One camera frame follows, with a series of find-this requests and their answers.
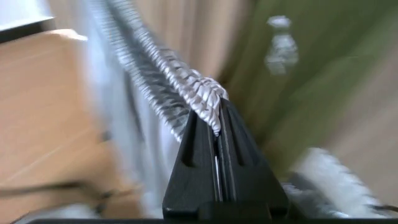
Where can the white laundry basket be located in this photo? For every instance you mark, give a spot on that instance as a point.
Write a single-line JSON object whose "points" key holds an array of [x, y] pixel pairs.
{"points": [[329, 177]]}

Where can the pale blue shirt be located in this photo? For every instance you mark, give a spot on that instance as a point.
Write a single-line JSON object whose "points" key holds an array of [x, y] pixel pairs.
{"points": [[199, 93]]}

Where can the green garment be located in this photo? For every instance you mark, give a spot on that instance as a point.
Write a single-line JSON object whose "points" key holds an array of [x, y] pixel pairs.
{"points": [[311, 93]]}

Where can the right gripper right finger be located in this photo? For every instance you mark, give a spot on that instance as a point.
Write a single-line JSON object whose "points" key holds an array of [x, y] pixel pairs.
{"points": [[252, 183]]}

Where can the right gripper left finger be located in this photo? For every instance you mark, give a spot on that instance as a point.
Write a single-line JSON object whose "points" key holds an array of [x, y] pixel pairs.
{"points": [[192, 177]]}

